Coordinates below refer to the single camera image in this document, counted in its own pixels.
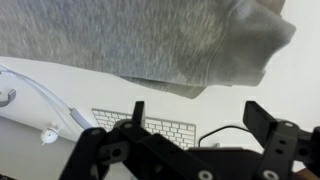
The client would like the white keyboard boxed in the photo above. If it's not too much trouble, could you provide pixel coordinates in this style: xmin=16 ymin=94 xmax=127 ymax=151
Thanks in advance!
xmin=91 ymin=108 xmax=197 ymax=151

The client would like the thin white cable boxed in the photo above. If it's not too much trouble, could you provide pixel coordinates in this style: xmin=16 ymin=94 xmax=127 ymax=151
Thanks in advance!
xmin=0 ymin=64 xmax=73 ymax=113

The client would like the black desk cable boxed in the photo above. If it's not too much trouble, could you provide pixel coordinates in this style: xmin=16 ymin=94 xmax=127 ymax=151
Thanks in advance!
xmin=198 ymin=124 xmax=254 ymax=148

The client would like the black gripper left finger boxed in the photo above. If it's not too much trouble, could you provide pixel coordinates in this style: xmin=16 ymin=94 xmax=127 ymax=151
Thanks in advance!
xmin=59 ymin=100 xmax=214 ymax=180

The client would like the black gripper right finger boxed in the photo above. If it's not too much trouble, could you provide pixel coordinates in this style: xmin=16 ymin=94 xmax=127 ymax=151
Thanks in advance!
xmin=243 ymin=100 xmax=320 ymax=180

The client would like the grey towel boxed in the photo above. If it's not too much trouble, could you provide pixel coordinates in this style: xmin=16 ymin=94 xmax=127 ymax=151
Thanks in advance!
xmin=0 ymin=0 xmax=297 ymax=100

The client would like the small white ball figure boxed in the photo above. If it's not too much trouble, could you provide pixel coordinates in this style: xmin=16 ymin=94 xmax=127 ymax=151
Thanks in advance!
xmin=40 ymin=123 xmax=62 ymax=146

